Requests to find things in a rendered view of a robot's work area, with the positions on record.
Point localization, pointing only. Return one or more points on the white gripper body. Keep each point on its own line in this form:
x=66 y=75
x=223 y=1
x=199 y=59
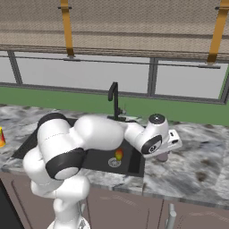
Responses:
x=174 y=145

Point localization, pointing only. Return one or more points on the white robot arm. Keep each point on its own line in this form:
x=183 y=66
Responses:
x=89 y=134

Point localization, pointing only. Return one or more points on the pinkish grey cup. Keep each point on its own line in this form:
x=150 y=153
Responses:
x=162 y=157

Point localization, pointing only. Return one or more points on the black sink basin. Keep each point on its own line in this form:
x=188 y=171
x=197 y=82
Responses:
x=128 y=161

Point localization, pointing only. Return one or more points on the orange and green mango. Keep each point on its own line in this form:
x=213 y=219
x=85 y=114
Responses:
x=118 y=154

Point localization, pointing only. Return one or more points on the black tap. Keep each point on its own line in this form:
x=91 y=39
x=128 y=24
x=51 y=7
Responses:
x=114 y=98

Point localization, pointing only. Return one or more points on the brown cupboard door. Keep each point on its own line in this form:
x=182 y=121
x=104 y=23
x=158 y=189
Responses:
x=125 y=211
x=202 y=219
x=27 y=199

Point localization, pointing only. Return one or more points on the grey framed window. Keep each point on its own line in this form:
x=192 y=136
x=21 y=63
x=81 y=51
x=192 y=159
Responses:
x=89 y=74

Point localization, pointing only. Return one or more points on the beige woven window blind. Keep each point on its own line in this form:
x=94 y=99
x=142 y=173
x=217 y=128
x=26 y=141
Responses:
x=134 y=27

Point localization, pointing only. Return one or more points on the black dishwasher front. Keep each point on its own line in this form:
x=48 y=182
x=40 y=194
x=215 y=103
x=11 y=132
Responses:
x=7 y=208

